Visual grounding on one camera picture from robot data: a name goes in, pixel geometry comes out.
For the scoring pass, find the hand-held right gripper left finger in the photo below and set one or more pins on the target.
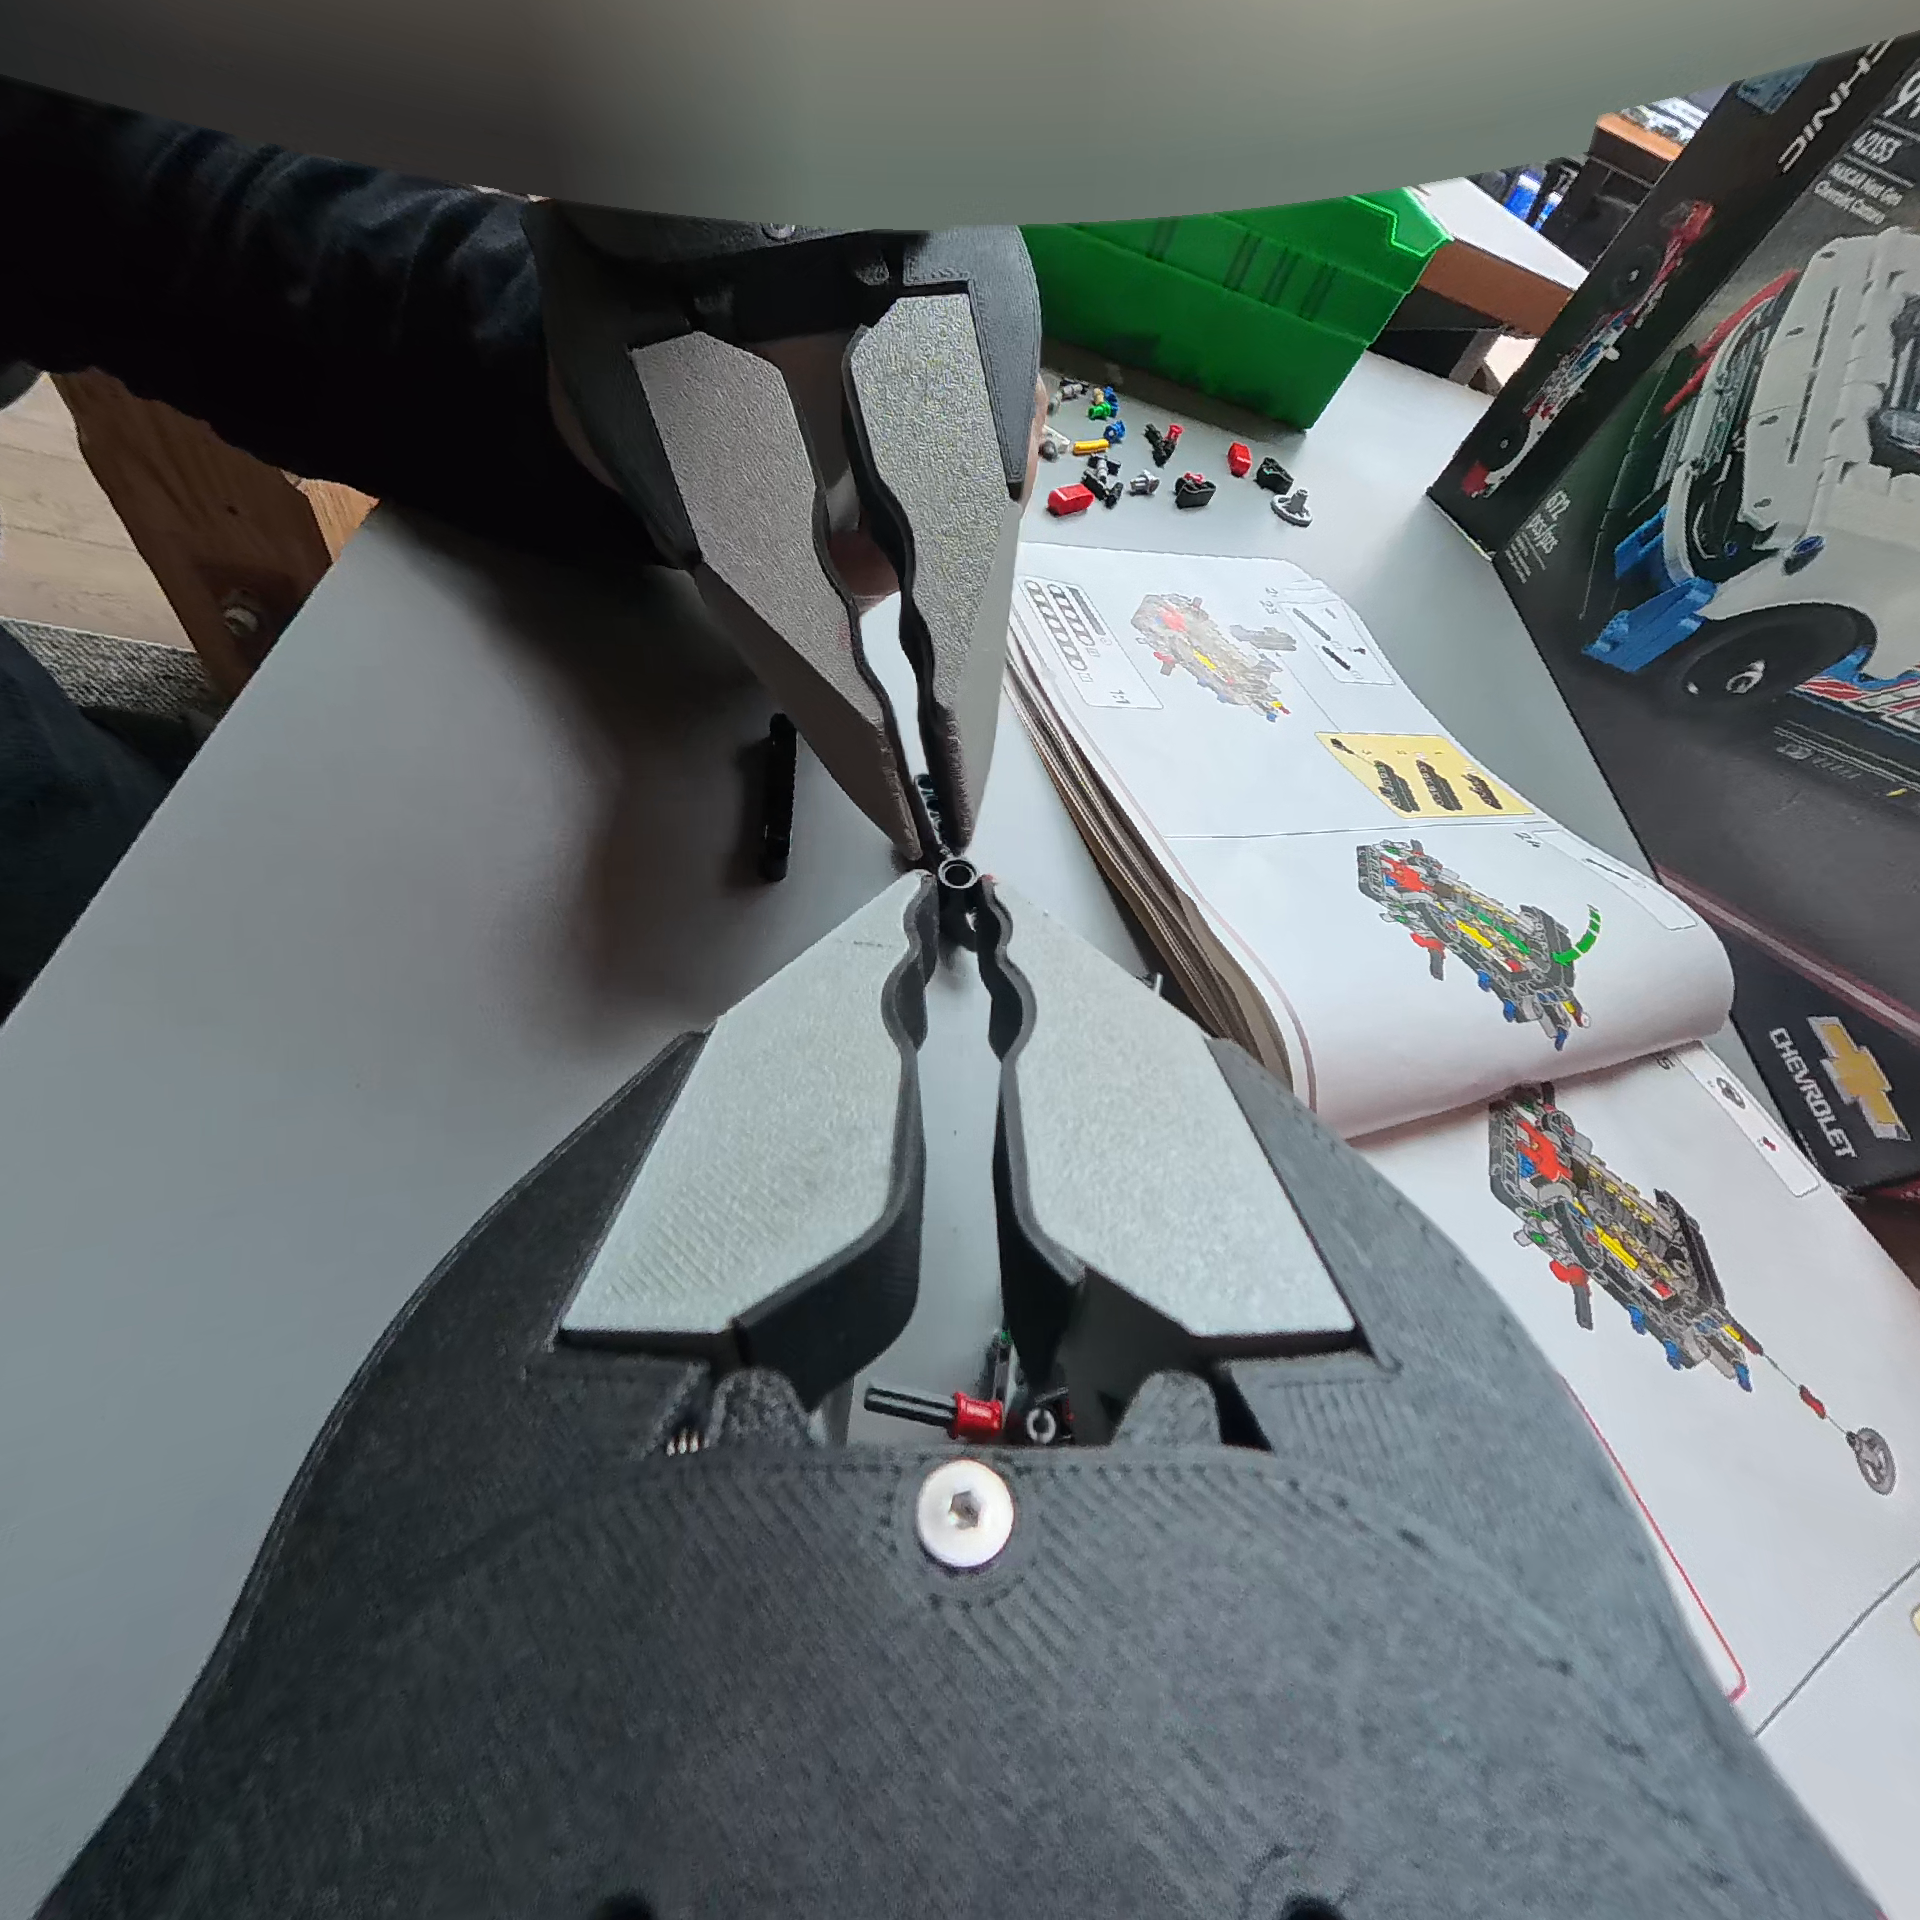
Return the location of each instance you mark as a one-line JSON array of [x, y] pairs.
[[751, 1171]]

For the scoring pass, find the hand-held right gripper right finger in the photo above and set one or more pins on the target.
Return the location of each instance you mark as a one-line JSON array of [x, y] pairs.
[[1185, 1184]]

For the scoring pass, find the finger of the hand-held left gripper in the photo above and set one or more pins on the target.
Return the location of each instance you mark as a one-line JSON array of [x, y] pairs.
[[758, 510], [955, 494]]

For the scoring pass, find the small black lego pin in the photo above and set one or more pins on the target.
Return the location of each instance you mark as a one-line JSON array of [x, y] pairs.
[[957, 874]]

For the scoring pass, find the person's left forearm black sleeve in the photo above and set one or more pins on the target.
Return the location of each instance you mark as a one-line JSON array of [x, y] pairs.
[[224, 271]]

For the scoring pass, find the pile of small lego pieces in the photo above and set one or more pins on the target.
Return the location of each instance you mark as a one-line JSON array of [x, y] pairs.
[[1185, 481]]

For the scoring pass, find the black lego beam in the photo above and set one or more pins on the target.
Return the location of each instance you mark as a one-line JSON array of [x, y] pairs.
[[779, 796]]

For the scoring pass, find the lego car assembly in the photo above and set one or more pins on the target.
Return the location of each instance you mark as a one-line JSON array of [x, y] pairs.
[[975, 1411]]

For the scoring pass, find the open lego instruction booklet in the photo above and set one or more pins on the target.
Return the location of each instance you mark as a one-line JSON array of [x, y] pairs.
[[1349, 902]]

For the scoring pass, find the lego set cardboard box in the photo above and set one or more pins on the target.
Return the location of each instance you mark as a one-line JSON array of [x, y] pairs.
[[1724, 451]]

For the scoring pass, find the person's left hand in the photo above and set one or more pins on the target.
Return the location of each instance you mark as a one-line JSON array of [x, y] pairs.
[[867, 556]]

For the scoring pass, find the green plastic bin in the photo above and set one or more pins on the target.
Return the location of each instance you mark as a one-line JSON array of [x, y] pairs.
[[1200, 300]]

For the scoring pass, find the wooden table leg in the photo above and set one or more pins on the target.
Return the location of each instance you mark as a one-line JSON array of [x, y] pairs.
[[195, 524]]

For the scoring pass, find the wooden-edged side table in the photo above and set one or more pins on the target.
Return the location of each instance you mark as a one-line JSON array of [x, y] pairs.
[[1501, 241]]

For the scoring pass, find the grey rug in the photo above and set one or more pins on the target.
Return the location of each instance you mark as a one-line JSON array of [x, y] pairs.
[[105, 668]]

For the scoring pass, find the person's dark trouser leg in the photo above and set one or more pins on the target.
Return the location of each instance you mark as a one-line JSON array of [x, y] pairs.
[[60, 839]]

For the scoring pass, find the dark cluttered shelf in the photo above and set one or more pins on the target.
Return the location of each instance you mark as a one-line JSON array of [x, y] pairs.
[[1641, 158]]

